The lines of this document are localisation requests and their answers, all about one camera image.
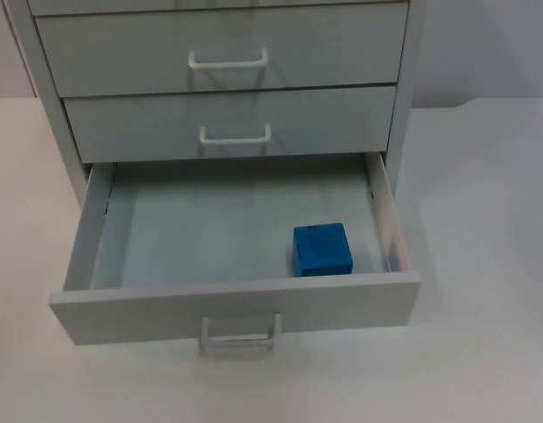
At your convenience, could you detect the grey drawer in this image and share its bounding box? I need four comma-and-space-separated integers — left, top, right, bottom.
48, 152, 422, 359

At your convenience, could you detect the small grey chest of drawers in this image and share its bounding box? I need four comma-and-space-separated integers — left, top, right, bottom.
6, 0, 425, 208

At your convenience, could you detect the blue cube block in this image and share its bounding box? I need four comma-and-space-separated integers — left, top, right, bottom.
291, 222, 355, 278

